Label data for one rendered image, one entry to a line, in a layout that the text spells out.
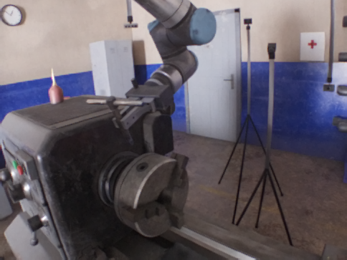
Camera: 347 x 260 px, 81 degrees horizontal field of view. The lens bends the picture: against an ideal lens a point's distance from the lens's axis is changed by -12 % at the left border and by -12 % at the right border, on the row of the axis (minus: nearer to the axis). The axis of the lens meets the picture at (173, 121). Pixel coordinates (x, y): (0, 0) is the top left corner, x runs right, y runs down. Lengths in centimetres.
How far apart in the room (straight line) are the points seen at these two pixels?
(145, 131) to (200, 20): 46
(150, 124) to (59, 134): 32
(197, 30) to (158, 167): 38
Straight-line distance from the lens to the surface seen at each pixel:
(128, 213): 63
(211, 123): 413
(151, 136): 84
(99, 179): 79
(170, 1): 56
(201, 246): 93
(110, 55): 416
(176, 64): 71
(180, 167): 71
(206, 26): 60
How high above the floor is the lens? 151
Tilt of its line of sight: 16 degrees down
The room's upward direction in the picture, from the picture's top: 4 degrees counter-clockwise
